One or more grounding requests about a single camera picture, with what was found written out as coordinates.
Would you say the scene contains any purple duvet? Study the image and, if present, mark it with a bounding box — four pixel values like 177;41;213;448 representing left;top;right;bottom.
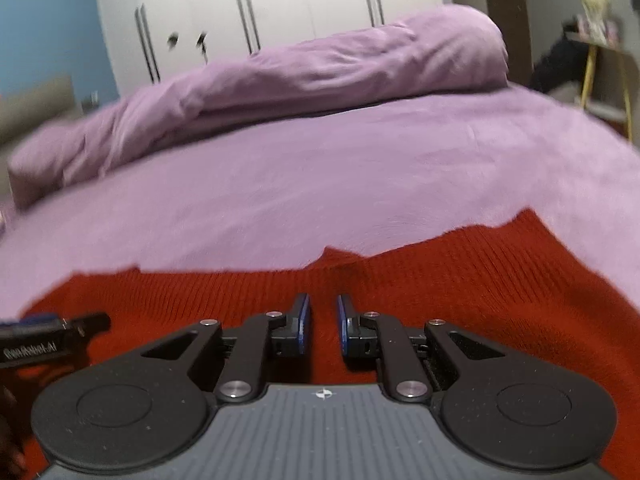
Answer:
7;4;511;211

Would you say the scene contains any dark clothes pile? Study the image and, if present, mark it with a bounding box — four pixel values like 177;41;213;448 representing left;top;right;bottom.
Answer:
530;35;590;94

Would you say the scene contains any purple bed sheet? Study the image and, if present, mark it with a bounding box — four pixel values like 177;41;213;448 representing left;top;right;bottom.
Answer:
0;82;640;322

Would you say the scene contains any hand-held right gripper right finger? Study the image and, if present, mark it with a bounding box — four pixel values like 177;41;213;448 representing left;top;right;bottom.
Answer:
336;294;506;403

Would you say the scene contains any beige headboard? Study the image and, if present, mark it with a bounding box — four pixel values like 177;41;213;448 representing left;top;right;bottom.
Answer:
0;76;76;150

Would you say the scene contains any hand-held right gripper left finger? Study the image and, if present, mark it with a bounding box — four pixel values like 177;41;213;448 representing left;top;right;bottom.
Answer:
142;292;313;403

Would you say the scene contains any white wardrobe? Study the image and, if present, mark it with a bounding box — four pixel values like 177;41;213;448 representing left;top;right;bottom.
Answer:
92;0;453;100

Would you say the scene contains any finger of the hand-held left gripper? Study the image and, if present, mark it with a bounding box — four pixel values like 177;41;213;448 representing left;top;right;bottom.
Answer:
17;312;112;341

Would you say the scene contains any yellow side table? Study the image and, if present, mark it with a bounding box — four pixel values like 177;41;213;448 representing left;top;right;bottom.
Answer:
565;30;636;143

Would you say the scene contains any wrapped flower bouquet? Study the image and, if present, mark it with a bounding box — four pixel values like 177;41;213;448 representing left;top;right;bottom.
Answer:
572;0;615;37

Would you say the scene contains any red knit button cardigan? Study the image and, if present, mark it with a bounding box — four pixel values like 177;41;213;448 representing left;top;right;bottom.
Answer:
0;207;640;480

